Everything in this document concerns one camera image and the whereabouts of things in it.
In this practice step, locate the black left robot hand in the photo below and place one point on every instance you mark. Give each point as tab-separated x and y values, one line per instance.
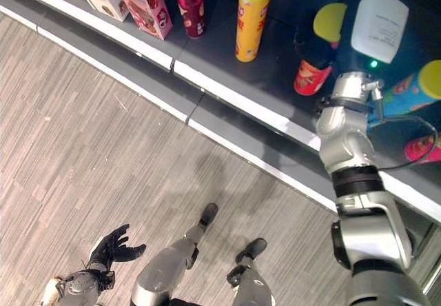
108	249

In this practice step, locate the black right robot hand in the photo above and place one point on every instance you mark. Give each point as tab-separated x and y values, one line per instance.
377	23

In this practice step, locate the red chip can yellow lid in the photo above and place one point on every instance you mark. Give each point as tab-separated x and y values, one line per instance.
310	78

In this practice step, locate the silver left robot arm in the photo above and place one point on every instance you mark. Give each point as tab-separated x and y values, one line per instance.
79	287

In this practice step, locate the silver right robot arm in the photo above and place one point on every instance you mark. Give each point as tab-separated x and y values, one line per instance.
372	237

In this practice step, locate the silver left robot leg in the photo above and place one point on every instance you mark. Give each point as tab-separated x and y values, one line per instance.
165	271

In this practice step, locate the silver robot leg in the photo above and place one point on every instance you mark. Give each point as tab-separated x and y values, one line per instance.
251	278
165	271

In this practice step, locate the blue chip can yellow lid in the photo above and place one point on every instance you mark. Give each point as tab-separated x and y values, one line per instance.
410	94

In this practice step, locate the pink chip can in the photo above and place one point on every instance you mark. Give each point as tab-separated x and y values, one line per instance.
425	149

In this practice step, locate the silver right robot leg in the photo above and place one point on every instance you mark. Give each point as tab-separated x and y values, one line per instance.
251	278

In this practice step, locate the grey shelf with white edges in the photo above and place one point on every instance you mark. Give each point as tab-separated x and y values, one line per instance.
220	75

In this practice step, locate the dark red chip can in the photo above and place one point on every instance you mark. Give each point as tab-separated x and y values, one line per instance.
191	6

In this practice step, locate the pink snack box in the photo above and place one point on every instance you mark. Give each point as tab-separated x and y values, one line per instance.
144	2

